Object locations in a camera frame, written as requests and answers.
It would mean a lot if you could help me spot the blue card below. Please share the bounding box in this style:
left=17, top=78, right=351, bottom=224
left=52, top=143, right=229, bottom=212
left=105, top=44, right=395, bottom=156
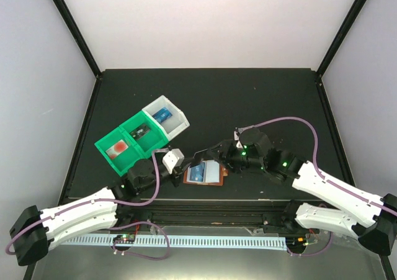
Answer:
left=153, top=107, right=172, bottom=124
left=187, top=162, right=205, bottom=183

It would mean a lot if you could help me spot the brown leather card holder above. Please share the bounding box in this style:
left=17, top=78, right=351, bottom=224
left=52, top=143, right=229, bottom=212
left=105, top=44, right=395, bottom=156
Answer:
left=183, top=160, right=228, bottom=186

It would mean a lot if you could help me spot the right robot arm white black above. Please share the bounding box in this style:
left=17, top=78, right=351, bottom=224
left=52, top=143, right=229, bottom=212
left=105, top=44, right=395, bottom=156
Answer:
left=206, top=128, right=396, bottom=256

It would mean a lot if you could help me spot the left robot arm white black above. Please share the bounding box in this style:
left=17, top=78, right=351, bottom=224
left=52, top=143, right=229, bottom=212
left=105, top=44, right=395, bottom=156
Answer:
left=6, top=155, right=193, bottom=266

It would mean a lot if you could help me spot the blue card in white bin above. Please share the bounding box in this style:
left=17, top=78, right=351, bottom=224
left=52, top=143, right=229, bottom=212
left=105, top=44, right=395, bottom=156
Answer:
left=153, top=107, right=172, bottom=124

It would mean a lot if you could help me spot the black card in green bin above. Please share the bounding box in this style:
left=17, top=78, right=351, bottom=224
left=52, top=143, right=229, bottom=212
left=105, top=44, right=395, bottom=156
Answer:
left=130, top=123, right=151, bottom=140

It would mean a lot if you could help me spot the red white card in bin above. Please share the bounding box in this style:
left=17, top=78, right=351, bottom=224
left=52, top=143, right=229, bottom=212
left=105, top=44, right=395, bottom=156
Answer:
left=105, top=140, right=128, bottom=160

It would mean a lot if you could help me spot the white plastic bin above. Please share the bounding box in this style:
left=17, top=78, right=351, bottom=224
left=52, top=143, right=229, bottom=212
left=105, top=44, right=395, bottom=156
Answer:
left=142, top=95, right=190, bottom=142

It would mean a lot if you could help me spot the green bin near white bin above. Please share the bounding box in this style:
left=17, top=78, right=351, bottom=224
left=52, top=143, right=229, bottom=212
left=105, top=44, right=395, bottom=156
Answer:
left=120, top=111, right=169, bottom=156

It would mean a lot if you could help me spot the green bin at end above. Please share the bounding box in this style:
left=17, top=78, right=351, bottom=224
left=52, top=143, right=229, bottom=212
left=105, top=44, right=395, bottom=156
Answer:
left=94, top=127, right=143, bottom=176

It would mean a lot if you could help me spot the small circuit board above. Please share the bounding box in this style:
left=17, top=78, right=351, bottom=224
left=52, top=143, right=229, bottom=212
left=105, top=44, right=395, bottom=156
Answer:
left=113, top=234, right=135, bottom=245

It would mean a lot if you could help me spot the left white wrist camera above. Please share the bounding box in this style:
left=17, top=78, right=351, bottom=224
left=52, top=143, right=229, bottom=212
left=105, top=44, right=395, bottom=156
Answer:
left=162, top=148, right=184, bottom=174

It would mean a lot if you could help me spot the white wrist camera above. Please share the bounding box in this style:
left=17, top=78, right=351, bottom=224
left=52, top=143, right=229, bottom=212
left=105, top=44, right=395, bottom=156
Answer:
left=162, top=148, right=184, bottom=174
left=234, top=127, right=248, bottom=150

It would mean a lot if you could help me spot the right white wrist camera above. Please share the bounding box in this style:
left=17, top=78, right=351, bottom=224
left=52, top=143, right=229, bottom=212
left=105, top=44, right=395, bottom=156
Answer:
left=234, top=127, right=248, bottom=150

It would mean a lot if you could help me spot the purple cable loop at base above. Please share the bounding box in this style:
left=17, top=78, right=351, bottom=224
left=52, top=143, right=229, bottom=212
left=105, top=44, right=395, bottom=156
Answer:
left=111, top=220, right=171, bottom=261

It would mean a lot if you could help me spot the black aluminium front rail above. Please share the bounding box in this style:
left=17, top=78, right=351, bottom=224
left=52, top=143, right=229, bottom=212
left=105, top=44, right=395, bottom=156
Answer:
left=58, top=199, right=342, bottom=234

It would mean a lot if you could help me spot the white slotted cable duct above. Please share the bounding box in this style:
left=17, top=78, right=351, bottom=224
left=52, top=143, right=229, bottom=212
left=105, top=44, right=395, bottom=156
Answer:
left=63, top=233, right=287, bottom=251

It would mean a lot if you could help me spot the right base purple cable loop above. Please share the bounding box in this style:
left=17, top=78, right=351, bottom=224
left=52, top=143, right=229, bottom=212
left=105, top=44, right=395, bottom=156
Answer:
left=287, top=232, right=334, bottom=258

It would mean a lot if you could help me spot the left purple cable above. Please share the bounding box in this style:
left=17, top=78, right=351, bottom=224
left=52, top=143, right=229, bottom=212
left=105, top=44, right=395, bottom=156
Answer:
left=6, top=149, right=170, bottom=256

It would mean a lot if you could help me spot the right black frame post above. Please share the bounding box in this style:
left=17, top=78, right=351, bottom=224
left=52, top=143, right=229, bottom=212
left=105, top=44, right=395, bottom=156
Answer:
left=316, top=0, right=367, bottom=78

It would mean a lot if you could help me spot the black frame post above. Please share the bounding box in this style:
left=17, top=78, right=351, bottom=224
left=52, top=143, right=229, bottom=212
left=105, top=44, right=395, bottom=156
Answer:
left=52, top=0, right=102, bottom=78
left=316, top=0, right=367, bottom=78

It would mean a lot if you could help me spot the left black frame post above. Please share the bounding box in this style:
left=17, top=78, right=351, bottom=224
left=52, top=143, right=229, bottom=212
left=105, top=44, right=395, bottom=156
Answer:
left=52, top=0, right=102, bottom=78

